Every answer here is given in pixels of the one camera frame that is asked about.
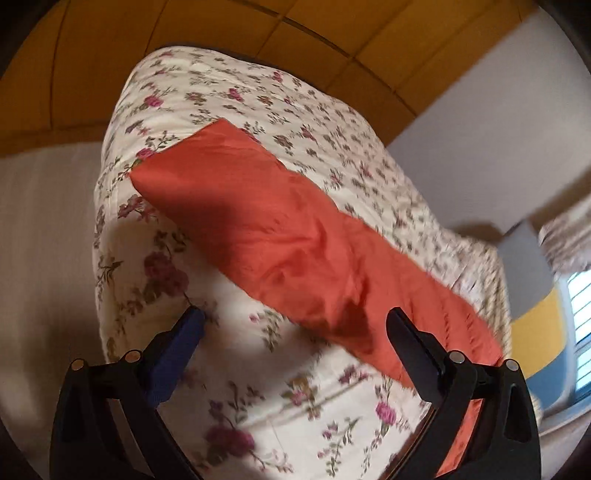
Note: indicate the floral curtain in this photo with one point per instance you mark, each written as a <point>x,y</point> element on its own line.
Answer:
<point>565,242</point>

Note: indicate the floral bed quilt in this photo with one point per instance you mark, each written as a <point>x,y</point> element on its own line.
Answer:
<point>221,323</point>

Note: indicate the barred window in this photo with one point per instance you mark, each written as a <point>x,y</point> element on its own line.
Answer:
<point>581,323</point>

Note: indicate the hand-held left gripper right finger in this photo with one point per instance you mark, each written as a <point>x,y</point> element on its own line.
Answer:
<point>418,357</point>

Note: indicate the grey yellow blue headboard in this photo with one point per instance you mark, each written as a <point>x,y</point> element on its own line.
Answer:
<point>535,318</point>

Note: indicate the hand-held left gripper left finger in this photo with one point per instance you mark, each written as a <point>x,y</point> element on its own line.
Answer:
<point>173,355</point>

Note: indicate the orange garment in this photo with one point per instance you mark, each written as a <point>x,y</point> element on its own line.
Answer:
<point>295,249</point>

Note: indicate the yellow wooden wardrobe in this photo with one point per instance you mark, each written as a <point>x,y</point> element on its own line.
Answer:
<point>207,64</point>

